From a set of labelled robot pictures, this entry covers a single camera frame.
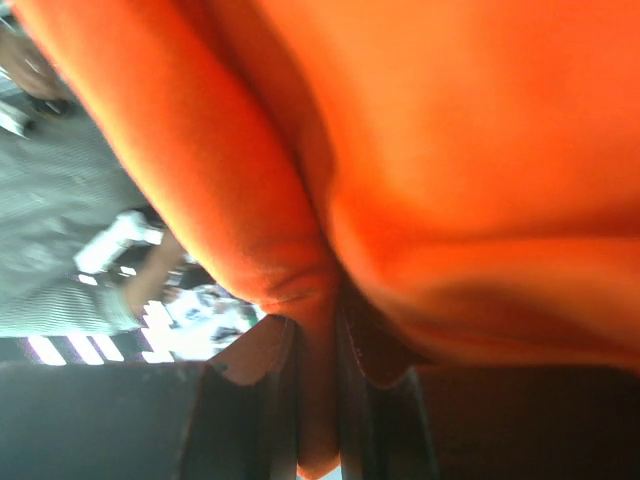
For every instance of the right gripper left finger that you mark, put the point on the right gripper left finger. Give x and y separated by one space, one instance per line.
232 417

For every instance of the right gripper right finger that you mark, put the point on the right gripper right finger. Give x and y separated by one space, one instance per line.
404 417

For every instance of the orange t shirt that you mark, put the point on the orange t shirt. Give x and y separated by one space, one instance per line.
473 166

